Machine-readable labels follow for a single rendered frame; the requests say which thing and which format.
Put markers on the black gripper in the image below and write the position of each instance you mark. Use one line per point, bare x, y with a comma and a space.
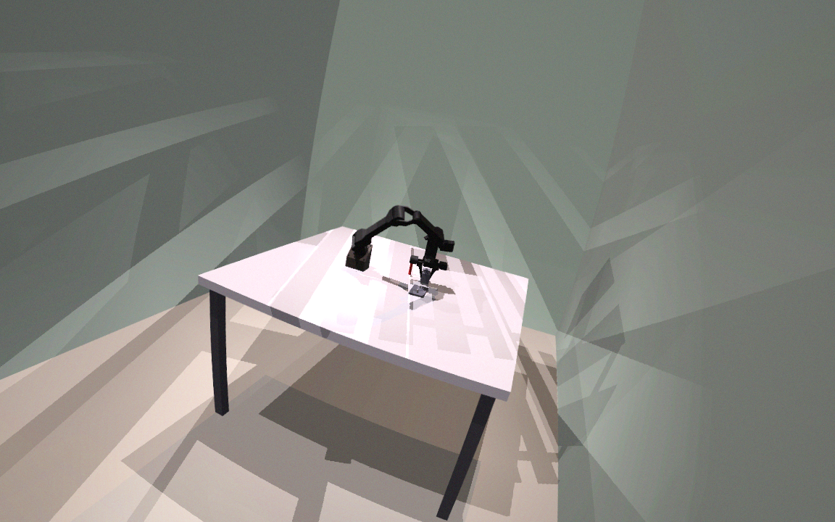
414, 260

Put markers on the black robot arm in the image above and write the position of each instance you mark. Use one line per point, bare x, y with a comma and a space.
435, 235

